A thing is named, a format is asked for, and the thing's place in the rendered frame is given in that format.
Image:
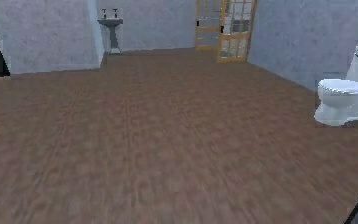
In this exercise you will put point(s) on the orange glass-paned door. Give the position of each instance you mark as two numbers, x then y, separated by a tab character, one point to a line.
207	25
235	31

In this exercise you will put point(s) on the white toilet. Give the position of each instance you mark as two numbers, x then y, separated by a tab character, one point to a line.
342	100

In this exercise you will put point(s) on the grey pedestal sink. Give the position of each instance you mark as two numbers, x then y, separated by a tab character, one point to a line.
112	30

